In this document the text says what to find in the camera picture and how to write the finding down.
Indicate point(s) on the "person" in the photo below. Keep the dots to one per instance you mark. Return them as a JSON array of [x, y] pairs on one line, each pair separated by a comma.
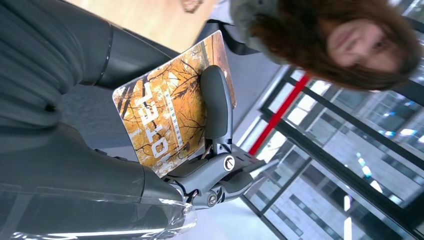
[[298, 36]]

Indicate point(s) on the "red floor tape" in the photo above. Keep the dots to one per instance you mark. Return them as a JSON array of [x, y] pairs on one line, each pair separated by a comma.
[[280, 114]]

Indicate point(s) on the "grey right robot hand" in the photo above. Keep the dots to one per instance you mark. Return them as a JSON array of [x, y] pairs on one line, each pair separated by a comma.
[[82, 185]]

